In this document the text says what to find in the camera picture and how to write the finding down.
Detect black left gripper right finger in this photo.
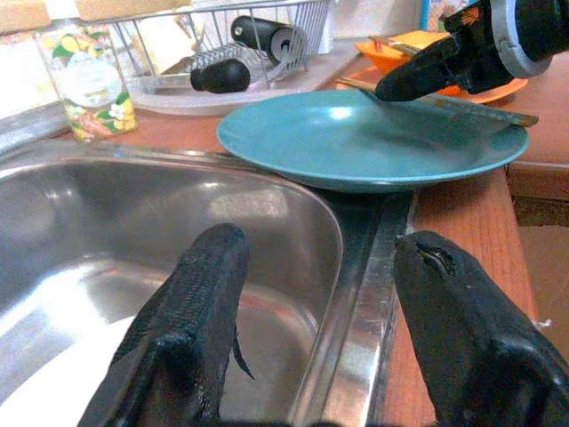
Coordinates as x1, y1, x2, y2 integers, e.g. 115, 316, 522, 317
394, 230, 569, 427

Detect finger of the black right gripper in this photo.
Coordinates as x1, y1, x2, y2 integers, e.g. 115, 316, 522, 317
374, 59, 461, 104
411, 37, 459, 67

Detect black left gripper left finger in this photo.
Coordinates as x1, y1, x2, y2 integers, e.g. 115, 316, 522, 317
77, 222, 255, 427

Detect blue printed box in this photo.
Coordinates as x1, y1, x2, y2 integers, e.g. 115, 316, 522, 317
419, 0, 451, 33

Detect brown spoon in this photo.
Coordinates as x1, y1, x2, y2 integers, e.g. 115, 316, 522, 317
367, 35, 421, 57

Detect orange plate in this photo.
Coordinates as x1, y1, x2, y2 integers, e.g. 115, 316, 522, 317
333, 64, 530, 105

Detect teal plate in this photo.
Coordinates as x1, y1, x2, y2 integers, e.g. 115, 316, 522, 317
216, 88, 531, 195

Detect white cutlery holder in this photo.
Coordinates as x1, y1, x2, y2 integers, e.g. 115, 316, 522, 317
310, 0, 341, 55

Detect stainless steel double sink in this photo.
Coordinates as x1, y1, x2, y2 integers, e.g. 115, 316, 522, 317
0, 101, 417, 427

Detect large black bottle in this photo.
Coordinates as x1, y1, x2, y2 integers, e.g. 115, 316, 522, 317
229, 15, 309, 66

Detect small black bottle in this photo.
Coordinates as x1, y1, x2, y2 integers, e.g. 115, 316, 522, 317
189, 58, 252, 95

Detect grey plastic drip tray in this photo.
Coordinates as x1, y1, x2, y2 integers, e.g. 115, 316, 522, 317
128, 48, 361, 117

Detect cream ceramic mug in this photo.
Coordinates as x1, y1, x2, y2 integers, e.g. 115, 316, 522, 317
132, 12, 201, 75

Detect floral soap pump bottle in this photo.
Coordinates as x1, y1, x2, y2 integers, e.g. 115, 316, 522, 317
34, 20, 140, 144

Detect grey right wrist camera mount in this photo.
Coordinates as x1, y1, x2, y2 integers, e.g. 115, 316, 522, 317
487, 0, 556, 80

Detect wire dish rack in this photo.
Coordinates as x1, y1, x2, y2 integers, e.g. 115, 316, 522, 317
75, 0, 333, 90

